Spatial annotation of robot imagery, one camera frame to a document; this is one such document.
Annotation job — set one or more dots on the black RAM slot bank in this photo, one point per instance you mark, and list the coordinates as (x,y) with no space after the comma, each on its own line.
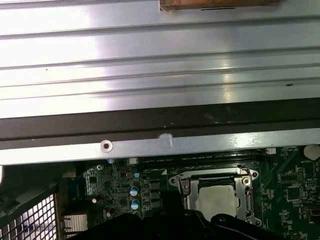
(200,157)

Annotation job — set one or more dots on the black open PC case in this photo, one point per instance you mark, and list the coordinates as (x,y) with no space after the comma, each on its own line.
(150,125)

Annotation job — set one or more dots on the CPU socket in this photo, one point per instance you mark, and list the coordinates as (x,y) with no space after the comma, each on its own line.
(215,181)

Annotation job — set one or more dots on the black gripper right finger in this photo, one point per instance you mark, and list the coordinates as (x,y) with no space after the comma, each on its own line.
(237,230)

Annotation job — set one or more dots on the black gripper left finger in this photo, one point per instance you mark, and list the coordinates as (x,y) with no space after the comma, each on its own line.
(125,230)

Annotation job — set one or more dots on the silver CPU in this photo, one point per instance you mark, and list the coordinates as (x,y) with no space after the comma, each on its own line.
(217,200)

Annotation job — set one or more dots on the round coin cell battery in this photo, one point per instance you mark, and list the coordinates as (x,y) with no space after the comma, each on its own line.
(311,152)

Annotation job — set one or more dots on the green motherboard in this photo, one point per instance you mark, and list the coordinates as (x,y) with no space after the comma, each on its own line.
(287,175)

